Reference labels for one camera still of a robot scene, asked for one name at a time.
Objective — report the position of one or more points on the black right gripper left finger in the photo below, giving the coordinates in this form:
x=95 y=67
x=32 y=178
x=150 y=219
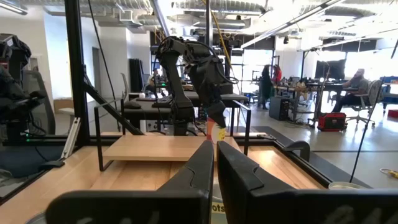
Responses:
x=174 y=205

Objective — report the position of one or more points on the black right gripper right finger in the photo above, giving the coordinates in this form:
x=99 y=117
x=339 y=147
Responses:
x=280 y=205

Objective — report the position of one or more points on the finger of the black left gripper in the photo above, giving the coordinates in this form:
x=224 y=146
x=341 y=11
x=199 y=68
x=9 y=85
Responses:
x=221 y=115
x=211 y=112

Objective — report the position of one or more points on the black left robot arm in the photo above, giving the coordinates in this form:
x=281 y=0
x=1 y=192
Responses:
x=174 y=81

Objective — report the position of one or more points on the dark grey desk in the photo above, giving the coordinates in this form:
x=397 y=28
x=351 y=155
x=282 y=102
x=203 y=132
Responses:
x=236 y=97

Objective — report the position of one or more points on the black keyboard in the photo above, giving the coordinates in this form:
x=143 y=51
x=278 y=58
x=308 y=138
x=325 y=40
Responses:
x=161 y=100

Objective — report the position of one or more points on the person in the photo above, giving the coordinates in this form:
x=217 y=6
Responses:
x=153 y=81
x=265 y=87
x=277 y=74
x=354 y=90

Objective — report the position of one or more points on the black computer tower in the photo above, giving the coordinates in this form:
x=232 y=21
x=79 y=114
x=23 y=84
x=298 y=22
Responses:
x=279 y=108

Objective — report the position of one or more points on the black desk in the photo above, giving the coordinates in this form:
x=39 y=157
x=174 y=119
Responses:
x=146 y=112

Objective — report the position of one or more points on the white cup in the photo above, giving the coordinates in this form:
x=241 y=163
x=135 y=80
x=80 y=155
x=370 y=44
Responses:
x=142 y=95

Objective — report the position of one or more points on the black folded screen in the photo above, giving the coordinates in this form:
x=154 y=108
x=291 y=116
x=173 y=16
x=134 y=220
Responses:
x=136 y=74

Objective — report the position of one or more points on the black computer mouse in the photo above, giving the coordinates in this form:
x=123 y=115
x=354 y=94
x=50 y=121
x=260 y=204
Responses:
x=132 y=105

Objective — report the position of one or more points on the long ceiling light strip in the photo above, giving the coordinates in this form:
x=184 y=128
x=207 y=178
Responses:
x=289 y=23

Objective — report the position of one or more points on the red and black case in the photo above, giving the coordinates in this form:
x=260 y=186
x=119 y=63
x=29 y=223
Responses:
x=332 y=122

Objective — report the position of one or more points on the long black work table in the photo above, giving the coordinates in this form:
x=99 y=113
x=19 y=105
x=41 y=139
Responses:
x=317 y=87

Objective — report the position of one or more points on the thin black pole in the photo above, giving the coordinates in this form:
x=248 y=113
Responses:
x=367 y=130

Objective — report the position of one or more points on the black monitor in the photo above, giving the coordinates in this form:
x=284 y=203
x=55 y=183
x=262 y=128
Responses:
x=329 y=69

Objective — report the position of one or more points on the silver aluminium bar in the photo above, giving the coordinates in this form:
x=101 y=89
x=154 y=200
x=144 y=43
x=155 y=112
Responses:
x=71 y=138

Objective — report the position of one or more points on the grey swivel office chair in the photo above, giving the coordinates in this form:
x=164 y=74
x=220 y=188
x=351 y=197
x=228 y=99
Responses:
x=371 y=93

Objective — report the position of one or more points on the red box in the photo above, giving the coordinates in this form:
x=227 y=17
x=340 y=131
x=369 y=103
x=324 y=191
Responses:
x=393 y=114

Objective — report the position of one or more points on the cardboard box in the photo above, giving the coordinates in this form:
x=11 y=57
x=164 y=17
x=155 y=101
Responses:
x=63 y=105

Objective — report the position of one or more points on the dark blue panel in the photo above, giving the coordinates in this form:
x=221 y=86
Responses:
x=28 y=160

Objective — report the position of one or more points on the blue cabinet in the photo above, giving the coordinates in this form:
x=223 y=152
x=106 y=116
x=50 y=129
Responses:
x=390 y=90

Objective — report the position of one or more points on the grey mesh office chair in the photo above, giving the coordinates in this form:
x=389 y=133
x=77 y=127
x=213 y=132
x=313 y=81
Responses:
x=42 y=105

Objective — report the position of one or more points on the black equipment pile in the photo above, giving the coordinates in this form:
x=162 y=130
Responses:
x=14 y=77

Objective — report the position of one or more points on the black frame clamp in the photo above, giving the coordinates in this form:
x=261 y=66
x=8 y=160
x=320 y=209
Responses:
x=300 y=146
x=265 y=137

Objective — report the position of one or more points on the wooden shelf with black frame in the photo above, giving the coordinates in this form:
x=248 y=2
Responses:
x=155 y=149

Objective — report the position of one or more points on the black frame bracket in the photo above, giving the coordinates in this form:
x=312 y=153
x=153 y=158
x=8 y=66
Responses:
x=51 y=164

